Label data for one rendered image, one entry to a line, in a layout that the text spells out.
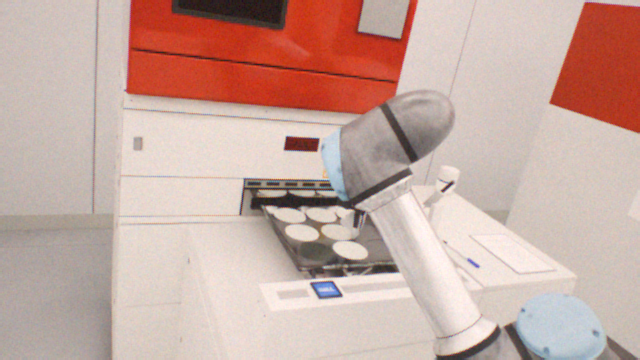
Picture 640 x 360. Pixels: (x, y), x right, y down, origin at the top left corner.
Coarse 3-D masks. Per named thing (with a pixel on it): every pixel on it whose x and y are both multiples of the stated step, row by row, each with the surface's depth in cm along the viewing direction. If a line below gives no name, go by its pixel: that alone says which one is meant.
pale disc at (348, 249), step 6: (336, 246) 133; (342, 246) 134; (348, 246) 134; (354, 246) 135; (360, 246) 136; (336, 252) 130; (342, 252) 130; (348, 252) 131; (354, 252) 132; (360, 252) 132; (366, 252) 133; (354, 258) 129; (360, 258) 129
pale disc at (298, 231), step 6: (288, 228) 138; (294, 228) 139; (300, 228) 139; (306, 228) 140; (312, 228) 141; (288, 234) 134; (294, 234) 135; (300, 234) 136; (306, 234) 136; (312, 234) 137; (318, 234) 138; (306, 240) 133
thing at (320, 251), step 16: (272, 208) 149; (288, 208) 151; (304, 208) 153; (320, 208) 156; (336, 208) 158; (288, 224) 140; (320, 224) 144; (368, 224) 151; (288, 240) 131; (304, 240) 133; (320, 240) 135; (336, 240) 136; (352, 240) 138; (368, 240) 140; (304, 256) 125; (320, 256) 126; (336, 256) 128; (368, 256) 131; (384, 256) 133
